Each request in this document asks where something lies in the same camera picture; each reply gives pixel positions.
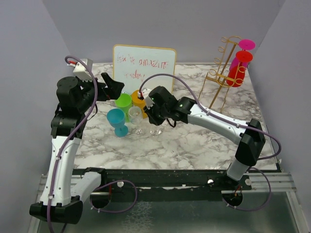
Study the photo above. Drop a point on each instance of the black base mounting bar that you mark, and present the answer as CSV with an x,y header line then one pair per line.
x,y
166,185

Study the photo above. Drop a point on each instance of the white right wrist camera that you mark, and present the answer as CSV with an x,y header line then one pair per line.
x,y
143,94

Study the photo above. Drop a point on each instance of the red plastic wine glass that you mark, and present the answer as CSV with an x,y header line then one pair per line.
x,y
238,67

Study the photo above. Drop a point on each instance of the gold wire wine glass rack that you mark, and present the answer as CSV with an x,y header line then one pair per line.
x,y
217,75

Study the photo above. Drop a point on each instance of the green plastic wine glass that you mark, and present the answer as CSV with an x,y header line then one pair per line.
x,y
124,102

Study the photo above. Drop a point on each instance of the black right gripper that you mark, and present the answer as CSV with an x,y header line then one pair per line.
x,y
151,119

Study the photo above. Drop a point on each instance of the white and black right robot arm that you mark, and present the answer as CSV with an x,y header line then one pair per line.
x,y
248,136

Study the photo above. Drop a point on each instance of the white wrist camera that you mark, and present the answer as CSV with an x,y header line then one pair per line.
x,y
143,94
80,71

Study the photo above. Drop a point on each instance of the orange plastic wine glass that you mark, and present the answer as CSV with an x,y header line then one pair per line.
x,y
138,102

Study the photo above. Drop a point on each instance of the blue plastic wine glass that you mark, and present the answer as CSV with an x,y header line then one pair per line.
x,y
116,119

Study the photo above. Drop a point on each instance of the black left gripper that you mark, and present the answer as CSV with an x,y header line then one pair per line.
x,y
113,90

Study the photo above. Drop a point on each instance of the yellow framed whiteboard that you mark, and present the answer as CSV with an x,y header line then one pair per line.
x,y
132,65

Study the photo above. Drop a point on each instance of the pink plastic wine glass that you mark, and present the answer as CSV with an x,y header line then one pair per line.
x,y
245,45

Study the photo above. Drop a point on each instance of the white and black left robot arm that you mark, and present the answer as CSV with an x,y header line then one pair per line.
x,y
61,202

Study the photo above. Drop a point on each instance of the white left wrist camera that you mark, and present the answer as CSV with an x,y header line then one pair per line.
x,y
80,71

